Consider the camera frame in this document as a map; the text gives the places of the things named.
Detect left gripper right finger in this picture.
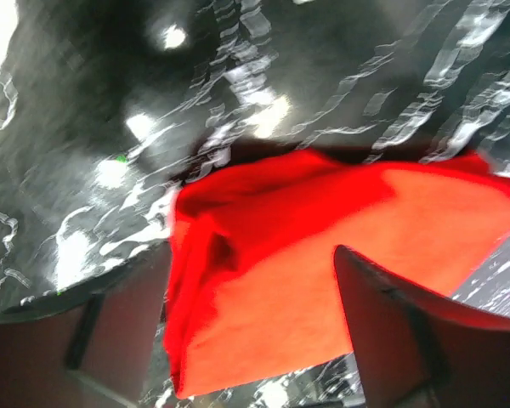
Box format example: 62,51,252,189
334,246,510,407

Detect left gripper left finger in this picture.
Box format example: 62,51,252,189
0,246,171,407

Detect red t-shirt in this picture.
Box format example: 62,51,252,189
164,150,510,399

